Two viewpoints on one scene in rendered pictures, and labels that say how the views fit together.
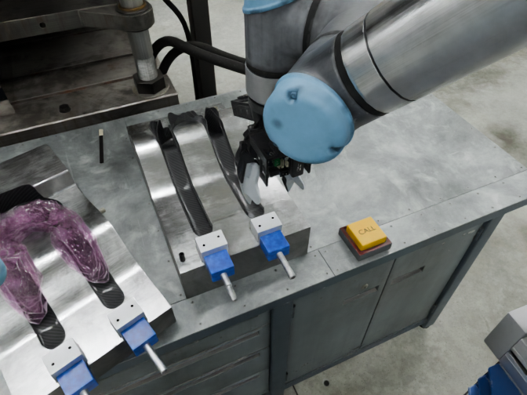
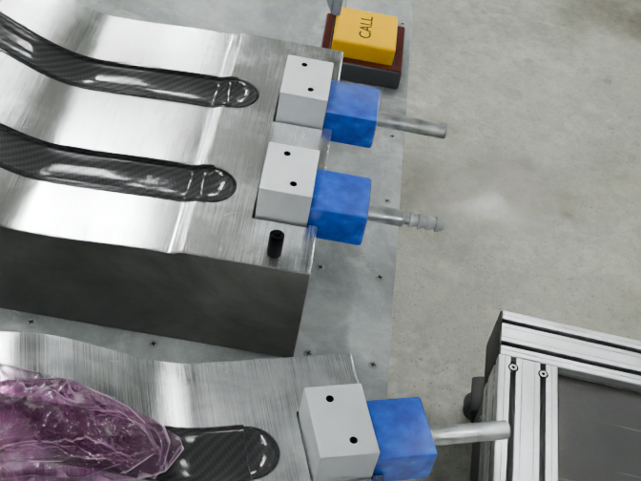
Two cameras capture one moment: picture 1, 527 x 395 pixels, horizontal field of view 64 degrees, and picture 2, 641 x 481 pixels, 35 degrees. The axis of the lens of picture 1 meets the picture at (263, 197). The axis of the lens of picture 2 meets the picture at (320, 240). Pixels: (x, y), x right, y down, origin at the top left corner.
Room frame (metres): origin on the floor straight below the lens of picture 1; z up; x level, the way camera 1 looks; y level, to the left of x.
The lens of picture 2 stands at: (0.23, 0.58, 1.37)
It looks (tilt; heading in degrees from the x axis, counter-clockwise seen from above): 44 degrees down; 292
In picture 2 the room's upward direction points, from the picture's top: 12 degrees clockwise
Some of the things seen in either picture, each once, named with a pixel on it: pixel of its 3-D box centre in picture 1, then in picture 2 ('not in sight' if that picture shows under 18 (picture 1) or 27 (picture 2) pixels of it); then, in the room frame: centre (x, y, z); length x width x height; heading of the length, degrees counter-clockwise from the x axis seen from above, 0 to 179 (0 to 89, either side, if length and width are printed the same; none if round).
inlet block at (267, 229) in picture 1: (276, 249); (362, 115); (0.45, -0.02, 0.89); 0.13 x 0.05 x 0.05; 24
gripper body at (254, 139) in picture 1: (276, 132); not in sight; (0.47, -0.02, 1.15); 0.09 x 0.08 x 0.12; 24
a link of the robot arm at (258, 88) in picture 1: (277, 78); not in sight; (0.47, -0.02, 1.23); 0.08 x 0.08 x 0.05
